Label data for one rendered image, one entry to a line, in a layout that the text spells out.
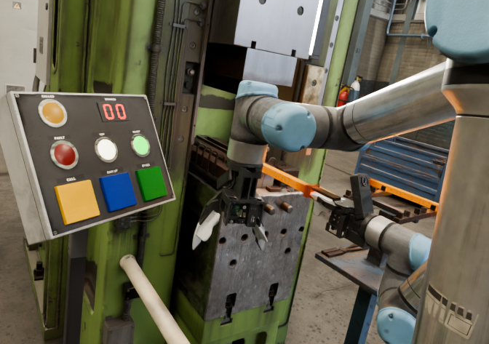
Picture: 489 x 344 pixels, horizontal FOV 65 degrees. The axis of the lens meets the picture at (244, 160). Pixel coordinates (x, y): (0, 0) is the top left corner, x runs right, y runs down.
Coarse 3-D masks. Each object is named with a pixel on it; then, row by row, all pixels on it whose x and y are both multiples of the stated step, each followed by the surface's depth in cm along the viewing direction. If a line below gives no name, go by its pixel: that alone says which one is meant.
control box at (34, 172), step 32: (32, 96) 72; (64, 96) 78; (96, 96) 85; (128, 96) 93; (0, 128) 72; (32, 128) 71; (64, 128) 76; (96, 128) 82; (128, 128) 90; (32, 160) 69; (96, 160) 80; (128, 160) 88; (160, 160) 96; (32, 192) 70; (96, 192) 78; (32, 224) 71; (96, 224) 77
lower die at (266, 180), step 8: (200, 136) 159; (208, 136) 162; (208, 144) 151; (224, 144) 152; (192, 152) 142; (200, 152) 141; (208, 152) 142; (224, 152) 142; (192, 160) 142; (200, 160) 137; (216, 168) 128; (224, 168) 125; (216, 176) 128; (264, 176) 132; (264, 184) 133; (272, 184) 135
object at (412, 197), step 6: (372, 180) 162; (378, 186) 160; (390, 186) 157; (390, 192) 156; (396, 192) 154; (402, 192) 152; (408, 192) 153; (408, 198) 150; (414, 198) 149; (420, 198) 148; (426, 204) 145; (438, 204) 143
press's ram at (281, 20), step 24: (216, 0) 118; (240, 0) 108; (264, 0) 112; (288, 0) 116; (312, 0) 121; (216, 24) 118; (240, 24) 110; (264, 24) 114; (288, 24) 119; (312, 24) 124; (264, 48) 117; (288, 48) 122
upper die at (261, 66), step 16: (208, 48) 132; (224, 48) 124; (240, 48) 116; (208, 64) 132; (224, 64) 124; (240, 64) 116; (256, 64) 117; (272, 64) 120; (288, 64) 123; (256, 80) 118; (272, 80) 122; (288, 80) 125
